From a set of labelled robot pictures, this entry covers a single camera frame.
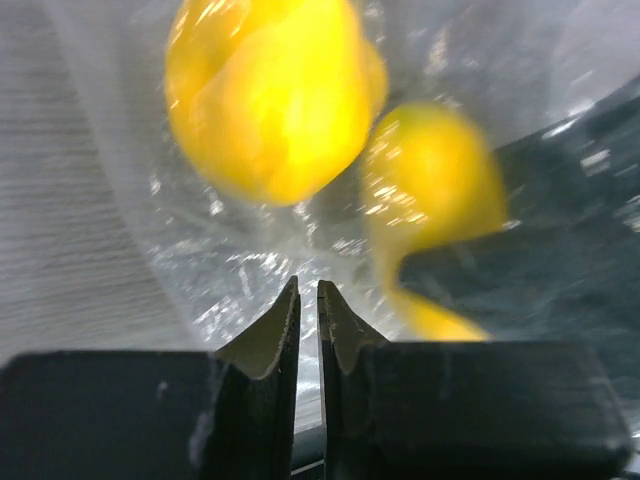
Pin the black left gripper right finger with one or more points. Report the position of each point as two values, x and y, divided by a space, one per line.
463 410

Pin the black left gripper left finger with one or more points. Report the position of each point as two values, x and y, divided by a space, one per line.
125 414

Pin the clear zip top bag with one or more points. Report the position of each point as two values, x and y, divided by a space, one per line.
552 85

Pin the yellow fake lemon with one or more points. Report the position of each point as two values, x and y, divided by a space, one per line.
428 178

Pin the yellow fake bell pepper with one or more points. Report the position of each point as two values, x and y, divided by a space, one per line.
271 100

